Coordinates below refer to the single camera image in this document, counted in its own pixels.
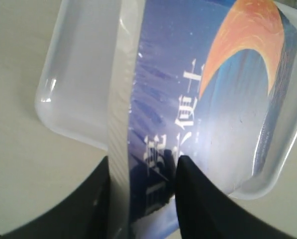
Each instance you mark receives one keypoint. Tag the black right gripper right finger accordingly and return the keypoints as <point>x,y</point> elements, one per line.
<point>204,212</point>

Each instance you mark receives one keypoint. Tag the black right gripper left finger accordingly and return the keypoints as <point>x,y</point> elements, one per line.
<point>82,215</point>

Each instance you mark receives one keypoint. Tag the dark blue book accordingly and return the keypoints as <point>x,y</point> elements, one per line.
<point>202,78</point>

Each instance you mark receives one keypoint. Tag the white plastic tray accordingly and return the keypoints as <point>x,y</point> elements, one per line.
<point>72,94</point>

